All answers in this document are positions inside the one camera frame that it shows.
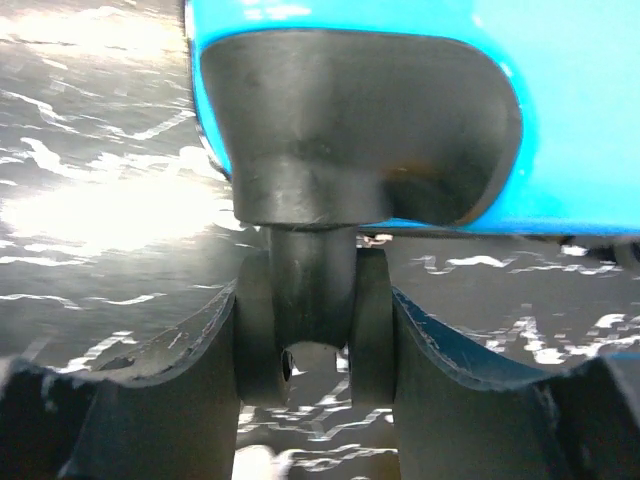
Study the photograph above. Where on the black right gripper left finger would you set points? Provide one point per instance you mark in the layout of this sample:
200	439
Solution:
166	410

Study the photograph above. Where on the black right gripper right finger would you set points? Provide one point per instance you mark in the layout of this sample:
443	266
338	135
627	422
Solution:
462	411

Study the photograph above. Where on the blue fish-print suitcase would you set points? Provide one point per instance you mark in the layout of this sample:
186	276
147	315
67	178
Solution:
515	118

